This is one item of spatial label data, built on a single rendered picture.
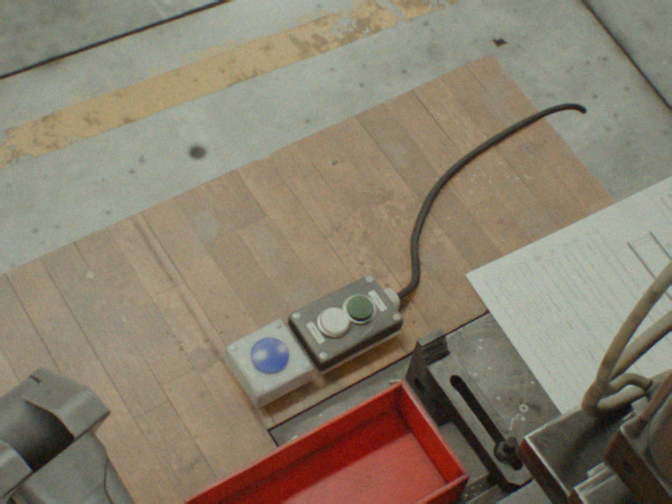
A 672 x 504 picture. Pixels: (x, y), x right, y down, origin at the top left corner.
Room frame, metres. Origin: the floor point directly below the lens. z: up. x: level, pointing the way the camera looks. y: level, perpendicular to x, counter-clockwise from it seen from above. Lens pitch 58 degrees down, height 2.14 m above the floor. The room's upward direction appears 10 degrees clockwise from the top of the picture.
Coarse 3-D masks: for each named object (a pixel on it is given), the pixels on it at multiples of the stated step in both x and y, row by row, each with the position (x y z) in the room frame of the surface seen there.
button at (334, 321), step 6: (324, 312) 0.66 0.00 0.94; (330, 312) 0.66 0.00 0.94; (336, 312) 0.67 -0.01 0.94; (342, 312) 0.67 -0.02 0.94; (324, 318) 0.66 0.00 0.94; (330, 318) 0.66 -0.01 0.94; (336, 318) 0.66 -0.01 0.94; (342, 318) 0.66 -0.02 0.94; (324, 324) 0.65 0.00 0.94; (330, 324) 0.65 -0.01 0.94; (336, 324) 0.65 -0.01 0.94; (342, 324) 0.65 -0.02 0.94; (324, 330) 0.64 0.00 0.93; (330, 330) 0.64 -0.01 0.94; (336, 330) 0.64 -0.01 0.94; (342, 330) 0.65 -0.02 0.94
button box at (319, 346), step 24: (528, 120) 0.99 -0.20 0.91; (456, 168) 0.90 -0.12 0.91; (432, 192) 0.86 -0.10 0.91; (360, 288) 0.70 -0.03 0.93; (408, 288) 0.72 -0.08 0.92; (312, 312) 0.66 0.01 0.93; (384, 312) 0.68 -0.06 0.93; (312, 336) 0.64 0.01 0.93; (336, 336) 0.64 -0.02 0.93; (360, 336) 0.65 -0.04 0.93; (384, 336) 0.66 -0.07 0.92; (312, 360) 0.62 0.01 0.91; (336, 360) 0.62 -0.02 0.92
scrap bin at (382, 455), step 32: (352, 416) 0.55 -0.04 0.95; (384, 416) 0.57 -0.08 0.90; (416, 416) 0.56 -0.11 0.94; (288, 448) 0.50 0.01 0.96; (320, 448) 0.52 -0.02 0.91; (352, 448) 0.53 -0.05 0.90; (384, 448) 0.54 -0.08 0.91; (416, 448) 0.54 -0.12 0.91; (448, 448) 0.52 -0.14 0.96; (224, 480) 0.45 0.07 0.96; (256, 480) 0.47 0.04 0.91; (288, 480) 0.48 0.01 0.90; (320, 480) 0.49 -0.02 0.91; (352, 480) 0.50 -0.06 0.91; (384, 480) 0.50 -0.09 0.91; (416, 480) 0.51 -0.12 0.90; (448, 480) 0.51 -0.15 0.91
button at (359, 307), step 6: (348, 300) 0.68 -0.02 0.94; (354, 300) 0.68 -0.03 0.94; (360, 300) 0.68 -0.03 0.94; (366, 300) 0.69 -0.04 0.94; (348, 306) 0.67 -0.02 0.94; (354, 306) 0.68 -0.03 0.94; (360, 306) 0.68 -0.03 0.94; (366, 306) 0.68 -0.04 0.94; (372, 306) 0.68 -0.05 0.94; (348, 312) 0.67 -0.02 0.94; (354, 312) 0.67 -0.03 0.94; (360, 312) 0.67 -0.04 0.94; (366, 312) 0.67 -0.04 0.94; (372, 312) 0.67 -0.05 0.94; (354, 318) 0.66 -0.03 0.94; (360, 318) 0.66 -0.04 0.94; (366, 318) 0.67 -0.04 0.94
